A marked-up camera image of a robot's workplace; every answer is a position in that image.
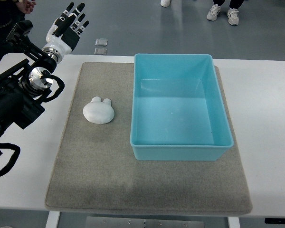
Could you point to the upper floor socket plate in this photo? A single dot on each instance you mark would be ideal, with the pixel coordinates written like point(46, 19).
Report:
point(101, 42)

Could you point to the lower floor socket plate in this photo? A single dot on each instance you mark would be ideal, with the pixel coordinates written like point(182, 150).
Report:
point(100, 51)

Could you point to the white table leg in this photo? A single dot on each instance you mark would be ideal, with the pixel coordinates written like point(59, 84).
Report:
point(53, 219)
point(233, 222)

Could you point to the black table control panel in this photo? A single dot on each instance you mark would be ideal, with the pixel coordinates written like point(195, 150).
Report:
point(279, 221)

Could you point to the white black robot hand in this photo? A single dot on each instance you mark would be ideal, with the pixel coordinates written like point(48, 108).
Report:
point(66, 30)

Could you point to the white shoe at top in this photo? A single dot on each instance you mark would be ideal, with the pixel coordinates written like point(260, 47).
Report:
point(165, 3)

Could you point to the white table leg left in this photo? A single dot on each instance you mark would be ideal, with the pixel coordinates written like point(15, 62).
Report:
point(53, 219)

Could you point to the floor socket plate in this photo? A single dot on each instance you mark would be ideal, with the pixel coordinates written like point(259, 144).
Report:
point(100, 51)
point(101, 42)

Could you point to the white bunny toy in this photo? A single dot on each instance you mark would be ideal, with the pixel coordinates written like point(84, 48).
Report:
point(99, 111)

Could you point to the white sneaker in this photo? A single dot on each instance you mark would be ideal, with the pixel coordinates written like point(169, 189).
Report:
point(213, 12)
point(233, 18)

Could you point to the metal plate under table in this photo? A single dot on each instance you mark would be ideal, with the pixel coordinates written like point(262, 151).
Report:
point(108, 222)

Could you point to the grey felt mat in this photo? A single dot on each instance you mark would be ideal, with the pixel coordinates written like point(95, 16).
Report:
point(96, 171)

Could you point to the white table leg right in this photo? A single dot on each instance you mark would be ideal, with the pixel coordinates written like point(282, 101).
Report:
point(233, 222)

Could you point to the white sneaker right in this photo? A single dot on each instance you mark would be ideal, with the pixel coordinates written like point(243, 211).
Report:
point(233, 18)

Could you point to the person in dark clothes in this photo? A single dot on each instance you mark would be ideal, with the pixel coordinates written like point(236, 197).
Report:
point(12, 12)

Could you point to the blue plastic box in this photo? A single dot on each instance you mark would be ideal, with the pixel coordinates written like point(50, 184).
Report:
point(178, 113)

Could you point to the white sneaker left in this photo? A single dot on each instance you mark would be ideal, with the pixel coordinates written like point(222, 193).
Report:
point(213, 12)

